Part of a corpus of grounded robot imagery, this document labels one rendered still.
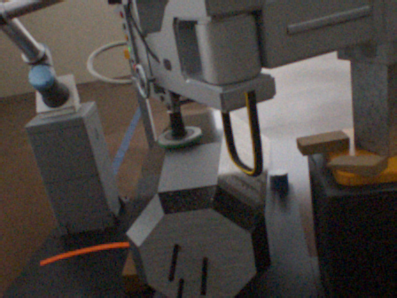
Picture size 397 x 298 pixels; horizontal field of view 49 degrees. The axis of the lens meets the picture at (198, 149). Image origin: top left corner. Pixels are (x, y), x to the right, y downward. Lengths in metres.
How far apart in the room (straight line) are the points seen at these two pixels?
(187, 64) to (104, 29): 7.52
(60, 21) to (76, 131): 6.37
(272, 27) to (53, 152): 2.04
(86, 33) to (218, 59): 7.86
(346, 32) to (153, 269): 1.13
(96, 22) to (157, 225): 7.60
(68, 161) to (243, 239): 1.69
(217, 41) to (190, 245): 0.80
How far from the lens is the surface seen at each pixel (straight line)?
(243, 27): 1.35
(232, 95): 1.34
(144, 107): 4.08
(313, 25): 1.48
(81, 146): 3.03
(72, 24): 9.19
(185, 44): 1.58
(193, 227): 1.69
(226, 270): 1.79
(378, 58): 1.69
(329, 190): 1.70
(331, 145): 1.91
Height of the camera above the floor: 1.54
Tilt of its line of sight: 21 degrees down
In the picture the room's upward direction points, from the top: 11 degrees counter-clockwise
